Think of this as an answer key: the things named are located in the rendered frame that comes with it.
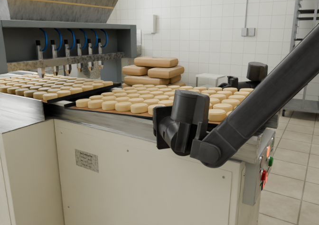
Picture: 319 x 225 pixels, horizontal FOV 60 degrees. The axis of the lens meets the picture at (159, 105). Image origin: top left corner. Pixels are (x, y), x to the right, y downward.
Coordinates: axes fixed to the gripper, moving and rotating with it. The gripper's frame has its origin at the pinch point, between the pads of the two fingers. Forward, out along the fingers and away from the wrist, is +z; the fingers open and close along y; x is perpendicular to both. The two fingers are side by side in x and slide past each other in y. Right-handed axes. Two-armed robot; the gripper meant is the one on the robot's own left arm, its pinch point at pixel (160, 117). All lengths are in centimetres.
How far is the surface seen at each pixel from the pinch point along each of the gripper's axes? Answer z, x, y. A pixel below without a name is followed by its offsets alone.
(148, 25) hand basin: 476, 99, -49
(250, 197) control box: -10.6, 20.8, 21.2
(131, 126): 11.6, -6.2, 5.0
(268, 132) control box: 3.7, 35.5, 9.7
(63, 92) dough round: 40.8, -27.3, -2.1
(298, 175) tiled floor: 107, 141, 93
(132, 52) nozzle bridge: 69, 4, -15
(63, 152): 33.7, -29.2, 19.0
